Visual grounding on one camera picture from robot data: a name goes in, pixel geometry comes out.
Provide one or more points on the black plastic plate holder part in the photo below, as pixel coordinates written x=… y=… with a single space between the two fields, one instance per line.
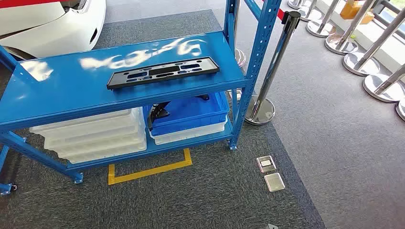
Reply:
x=120 y=79

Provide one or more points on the small black part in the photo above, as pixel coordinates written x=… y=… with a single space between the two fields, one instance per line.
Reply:
x=202 y=97

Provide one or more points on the blue metal shelf rack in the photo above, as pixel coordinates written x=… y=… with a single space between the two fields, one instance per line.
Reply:
x=63 y=88

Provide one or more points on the blue plastic bin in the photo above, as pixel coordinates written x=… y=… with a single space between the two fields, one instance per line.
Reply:
x=196 y=110

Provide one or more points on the white plastic bin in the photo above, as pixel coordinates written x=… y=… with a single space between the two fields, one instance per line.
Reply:
x=189 y=134

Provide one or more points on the chrome stanchion black cap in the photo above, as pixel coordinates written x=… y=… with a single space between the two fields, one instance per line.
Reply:
x=269 y=72

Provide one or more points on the yellow floor tape marking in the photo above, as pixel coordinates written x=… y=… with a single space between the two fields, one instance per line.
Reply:
x=148 y=172

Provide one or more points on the white plastic tray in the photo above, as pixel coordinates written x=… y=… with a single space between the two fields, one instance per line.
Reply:
x=95 y=137
x=101 y=148
x=107 y=155
x=85 y=121

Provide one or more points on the white car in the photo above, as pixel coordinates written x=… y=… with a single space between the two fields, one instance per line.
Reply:
x=47 y=34

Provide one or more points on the orange cardboard box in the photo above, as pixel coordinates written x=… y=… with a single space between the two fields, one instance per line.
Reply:
x=349 y=9

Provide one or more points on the black bracket part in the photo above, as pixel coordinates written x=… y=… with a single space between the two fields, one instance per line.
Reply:
x=156 y=112

